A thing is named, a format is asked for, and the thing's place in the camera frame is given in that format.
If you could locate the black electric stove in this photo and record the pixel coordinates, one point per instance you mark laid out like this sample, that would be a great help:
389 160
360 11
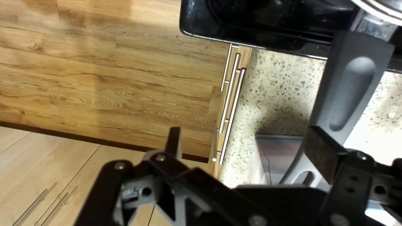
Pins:
252 21

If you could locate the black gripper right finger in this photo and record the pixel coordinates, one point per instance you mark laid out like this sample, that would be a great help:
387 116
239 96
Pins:
360 193

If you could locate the thin steel cabinet pull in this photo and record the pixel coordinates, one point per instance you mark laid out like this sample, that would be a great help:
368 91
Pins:
36 203
58 205

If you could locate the wooden drawer cabinet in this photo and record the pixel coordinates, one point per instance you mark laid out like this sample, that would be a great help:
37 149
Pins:
215 109

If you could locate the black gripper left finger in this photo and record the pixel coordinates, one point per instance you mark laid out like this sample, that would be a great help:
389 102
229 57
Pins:
126 197

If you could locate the light wood floor cabinet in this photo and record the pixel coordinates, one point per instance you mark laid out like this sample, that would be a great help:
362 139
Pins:
42 168

